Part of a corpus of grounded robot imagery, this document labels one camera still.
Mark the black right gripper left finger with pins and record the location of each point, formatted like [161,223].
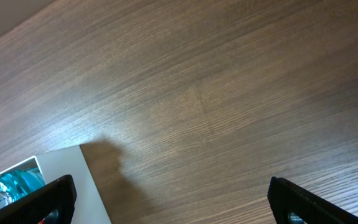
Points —
[53,203]

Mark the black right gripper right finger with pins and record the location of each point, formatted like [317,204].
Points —
[291,203]

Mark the blue Listerine mouthwash bottle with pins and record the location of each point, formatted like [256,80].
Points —
[17,184]

